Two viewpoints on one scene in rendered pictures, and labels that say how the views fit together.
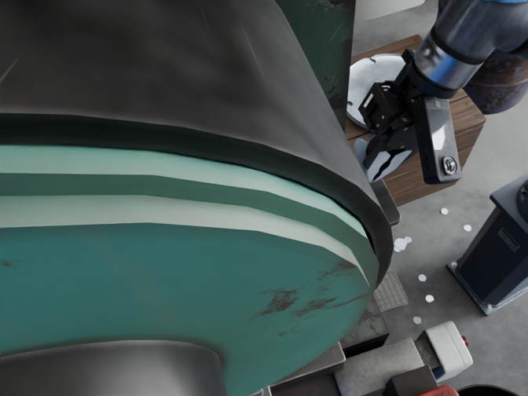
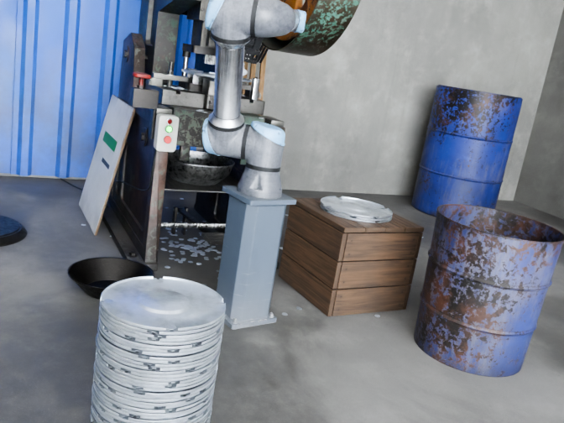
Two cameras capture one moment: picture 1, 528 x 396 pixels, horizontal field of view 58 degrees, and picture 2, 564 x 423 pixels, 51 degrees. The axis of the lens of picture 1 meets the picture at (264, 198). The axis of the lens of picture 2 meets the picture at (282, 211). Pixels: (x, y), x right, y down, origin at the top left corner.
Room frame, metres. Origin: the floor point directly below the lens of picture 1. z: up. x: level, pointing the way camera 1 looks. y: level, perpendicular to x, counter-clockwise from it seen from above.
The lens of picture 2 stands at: (-0.17, -2.49, 0.90)
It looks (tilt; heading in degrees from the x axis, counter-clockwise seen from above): 14 degrees down; 70
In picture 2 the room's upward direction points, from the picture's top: 9 degrees clockwise
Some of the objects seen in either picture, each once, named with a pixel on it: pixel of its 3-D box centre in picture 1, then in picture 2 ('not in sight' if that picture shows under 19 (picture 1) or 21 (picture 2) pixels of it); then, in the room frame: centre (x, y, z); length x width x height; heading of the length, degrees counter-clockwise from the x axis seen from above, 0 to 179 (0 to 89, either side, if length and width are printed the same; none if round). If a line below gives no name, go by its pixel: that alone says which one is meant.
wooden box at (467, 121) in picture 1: (382, 132); (347, 253); (0.89, -0.42, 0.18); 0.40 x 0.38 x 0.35; 101
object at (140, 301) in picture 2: not in sight; (164, 300); (0.04, -1.20, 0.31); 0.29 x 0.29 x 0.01
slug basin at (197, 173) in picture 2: not in sight; (195, 168); (0.33, 0.10, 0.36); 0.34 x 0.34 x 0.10
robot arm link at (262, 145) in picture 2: not in sight; (263, 143); (0.41, -0.63, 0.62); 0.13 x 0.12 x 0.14; 157
